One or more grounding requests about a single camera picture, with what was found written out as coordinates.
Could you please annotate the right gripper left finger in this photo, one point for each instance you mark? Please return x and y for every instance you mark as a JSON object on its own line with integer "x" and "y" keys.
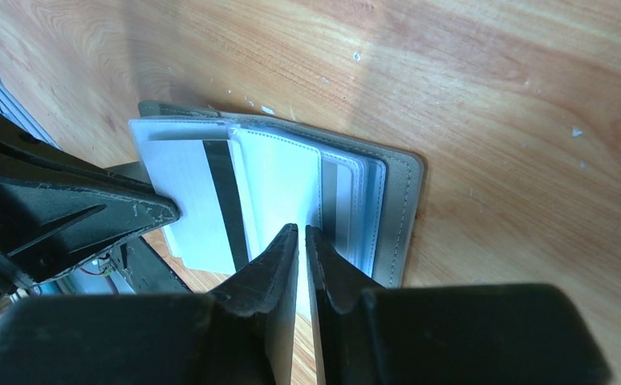
{"x": 240, "y": 332}

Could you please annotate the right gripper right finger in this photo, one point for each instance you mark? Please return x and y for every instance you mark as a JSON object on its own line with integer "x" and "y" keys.
{"x": 366, "y": 333}

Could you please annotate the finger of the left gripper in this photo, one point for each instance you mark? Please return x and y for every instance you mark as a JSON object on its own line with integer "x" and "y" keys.
{"x": 57, "y": 212}

